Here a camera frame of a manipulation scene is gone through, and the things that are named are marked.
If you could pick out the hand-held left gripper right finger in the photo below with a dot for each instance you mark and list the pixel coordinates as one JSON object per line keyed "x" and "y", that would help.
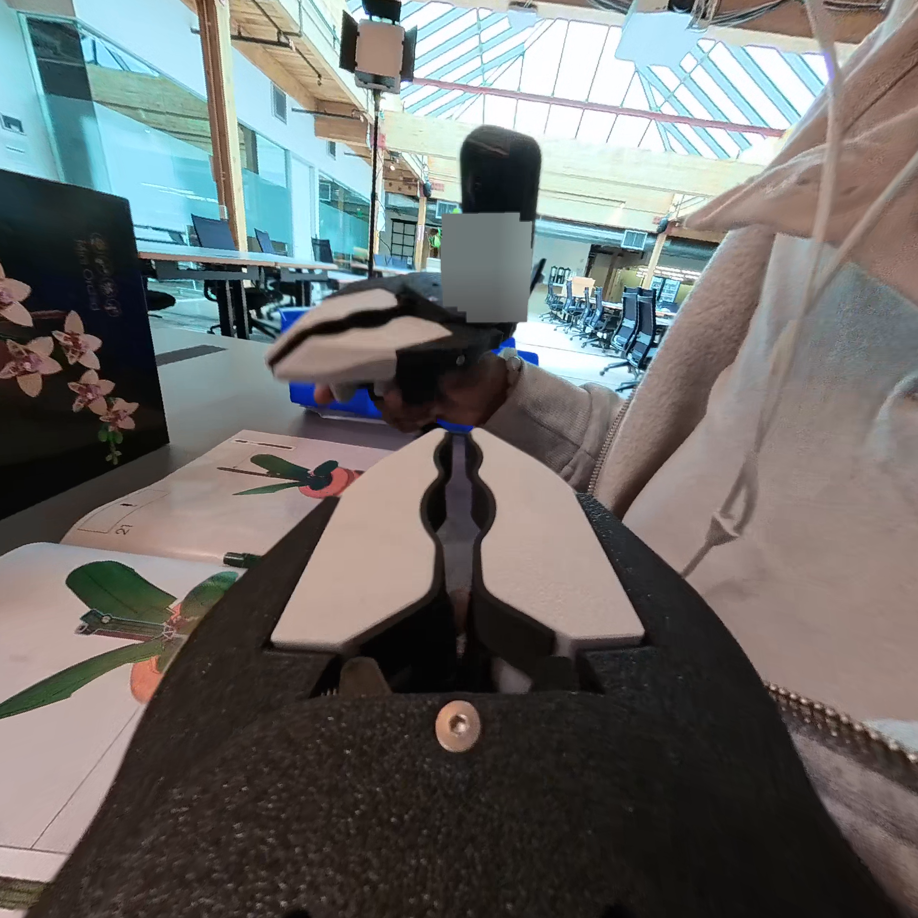
{"x": 552, "y": 559}

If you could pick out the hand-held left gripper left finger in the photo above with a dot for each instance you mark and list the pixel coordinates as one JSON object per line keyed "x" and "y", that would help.
{"x": 366, "y": 559}

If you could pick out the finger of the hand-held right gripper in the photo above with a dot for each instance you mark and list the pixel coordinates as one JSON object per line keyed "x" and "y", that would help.
{"x": 337, "y": 315}
{"x": 344, "y": 355}

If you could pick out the person's right forearm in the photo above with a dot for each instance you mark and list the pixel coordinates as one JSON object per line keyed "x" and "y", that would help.
{"x": 559, "y": 423}

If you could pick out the long wooden top office desk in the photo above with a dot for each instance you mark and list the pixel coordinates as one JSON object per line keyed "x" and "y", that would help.
{"x": 215, "y": 257}

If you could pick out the person's right hand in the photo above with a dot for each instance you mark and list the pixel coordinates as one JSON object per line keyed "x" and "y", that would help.
{"x": 459, "y": 401}

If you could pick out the blue plastic bin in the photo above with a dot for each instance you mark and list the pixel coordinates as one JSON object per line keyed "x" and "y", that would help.
{"x": 351, "y": 410}

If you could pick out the small green brick piece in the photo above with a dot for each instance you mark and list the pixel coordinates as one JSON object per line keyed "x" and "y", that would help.
{"x": 242, "y": 559}

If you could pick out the row of black office chairs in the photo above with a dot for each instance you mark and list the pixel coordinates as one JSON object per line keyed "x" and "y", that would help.
{"x": 631, "y": 323}

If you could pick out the wooden pillar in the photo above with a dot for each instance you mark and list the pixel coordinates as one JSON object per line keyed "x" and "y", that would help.
{"x": 221, "y": 122}

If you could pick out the person in beige hoodie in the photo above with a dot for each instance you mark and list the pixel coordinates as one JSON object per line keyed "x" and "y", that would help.
{"x": 803, "y": 444}

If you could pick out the black orchid print box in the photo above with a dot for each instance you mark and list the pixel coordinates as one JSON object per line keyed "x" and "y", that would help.
{"x": 72, "y": 401}

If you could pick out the open instruction booklet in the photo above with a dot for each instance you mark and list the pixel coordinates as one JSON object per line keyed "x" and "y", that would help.
{"x": 72, "y": 717}

